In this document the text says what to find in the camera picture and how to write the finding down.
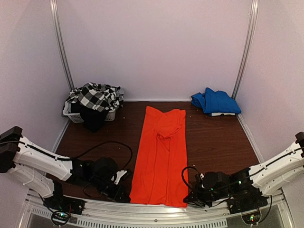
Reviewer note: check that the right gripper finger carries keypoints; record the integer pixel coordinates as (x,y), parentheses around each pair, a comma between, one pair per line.
(191,198)
(199,203)

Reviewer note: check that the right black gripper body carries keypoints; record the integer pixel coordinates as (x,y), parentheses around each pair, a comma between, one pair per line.
(208,198)

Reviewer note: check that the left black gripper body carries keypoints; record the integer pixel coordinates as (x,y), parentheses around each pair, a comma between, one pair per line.
(99,185)

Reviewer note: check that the orange t-shirt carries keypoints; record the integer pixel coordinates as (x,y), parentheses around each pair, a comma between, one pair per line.
(161,157)

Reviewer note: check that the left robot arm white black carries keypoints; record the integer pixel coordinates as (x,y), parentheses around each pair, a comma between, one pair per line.
(25,160)

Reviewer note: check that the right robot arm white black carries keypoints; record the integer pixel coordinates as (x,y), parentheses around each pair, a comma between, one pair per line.
(250,188)

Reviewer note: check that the white plastic laundry basket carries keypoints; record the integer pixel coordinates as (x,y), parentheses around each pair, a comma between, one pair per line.
(76,118)

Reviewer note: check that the black garment hanging from basket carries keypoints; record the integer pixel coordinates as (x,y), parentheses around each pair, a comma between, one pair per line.
(93,119)

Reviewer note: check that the black white checkered cloth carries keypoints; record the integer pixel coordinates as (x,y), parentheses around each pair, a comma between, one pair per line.
(98,97)

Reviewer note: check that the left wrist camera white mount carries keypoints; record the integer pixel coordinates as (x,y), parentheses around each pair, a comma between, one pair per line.
(121,176)

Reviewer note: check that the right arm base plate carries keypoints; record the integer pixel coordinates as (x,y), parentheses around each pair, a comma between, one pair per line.
(238,205)

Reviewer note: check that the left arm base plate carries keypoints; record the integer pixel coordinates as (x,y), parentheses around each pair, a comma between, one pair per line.
(67,204)

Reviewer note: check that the front aluminium rail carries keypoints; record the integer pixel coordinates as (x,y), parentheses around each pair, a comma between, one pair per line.
(101,214)

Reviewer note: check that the left aluminium frame post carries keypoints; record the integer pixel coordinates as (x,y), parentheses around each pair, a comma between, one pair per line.
(60,43)

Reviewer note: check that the aluminium frame post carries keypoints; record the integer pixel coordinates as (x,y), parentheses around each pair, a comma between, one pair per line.
(60,43)
(253,14)

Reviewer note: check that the right aluminium frame post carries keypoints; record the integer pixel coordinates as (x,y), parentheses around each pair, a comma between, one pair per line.
(253,14)

